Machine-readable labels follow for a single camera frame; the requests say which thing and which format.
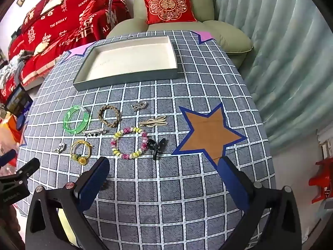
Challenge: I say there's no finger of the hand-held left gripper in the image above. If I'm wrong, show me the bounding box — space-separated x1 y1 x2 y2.
0 150 16 166
0 158 41 185

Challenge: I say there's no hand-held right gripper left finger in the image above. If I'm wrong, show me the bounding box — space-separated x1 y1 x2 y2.
26 157 111 250

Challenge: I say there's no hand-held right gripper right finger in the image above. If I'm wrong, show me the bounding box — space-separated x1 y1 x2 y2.
218 156 303 250

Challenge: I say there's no pink yellow flower bracelet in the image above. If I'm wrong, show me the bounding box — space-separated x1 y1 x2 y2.
111 126 149 160

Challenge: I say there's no green translucent bangle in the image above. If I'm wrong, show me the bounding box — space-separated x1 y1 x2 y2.
63 105 91 135

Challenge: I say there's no black hair claw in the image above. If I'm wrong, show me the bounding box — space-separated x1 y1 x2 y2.
146 138 167 160

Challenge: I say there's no grey shallow tray box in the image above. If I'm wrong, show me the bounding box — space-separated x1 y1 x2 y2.
72 36 180 91

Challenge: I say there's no orange bag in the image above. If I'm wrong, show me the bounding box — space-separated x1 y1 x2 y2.
0 115 22 146

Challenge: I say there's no dark cardboard box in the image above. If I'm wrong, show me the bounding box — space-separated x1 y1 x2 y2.
5 86 33 116

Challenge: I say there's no grey checked tablecloth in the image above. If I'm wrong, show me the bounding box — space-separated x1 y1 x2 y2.
19 30 276 250

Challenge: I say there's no gold rabbit hair clip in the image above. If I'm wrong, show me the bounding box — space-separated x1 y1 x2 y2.
139 117 167 129

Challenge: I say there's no red plastic stool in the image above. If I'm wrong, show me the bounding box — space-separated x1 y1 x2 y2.
308 157 333 204

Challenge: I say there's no grey knitted cloth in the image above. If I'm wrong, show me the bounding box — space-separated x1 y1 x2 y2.
0 49 29 89

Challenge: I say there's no red printed blanket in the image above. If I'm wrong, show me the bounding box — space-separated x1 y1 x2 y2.
0 0 130 102

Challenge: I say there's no green armchair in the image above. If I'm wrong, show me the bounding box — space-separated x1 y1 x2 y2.
106 0 254 67

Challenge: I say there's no pale green curtain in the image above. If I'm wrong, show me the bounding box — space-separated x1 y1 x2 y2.
208 0 333 146

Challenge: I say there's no cream green cushion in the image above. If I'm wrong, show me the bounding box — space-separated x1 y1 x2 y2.
40 0 72 15

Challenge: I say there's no silver tinsel strip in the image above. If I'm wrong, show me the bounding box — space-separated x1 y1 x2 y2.
109 0 118 29

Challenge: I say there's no red embroidered cushion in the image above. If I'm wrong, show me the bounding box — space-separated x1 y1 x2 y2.
141 0 198 24

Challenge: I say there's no brown braided bracelet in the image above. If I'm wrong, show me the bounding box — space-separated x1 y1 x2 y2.
98 104 121 128

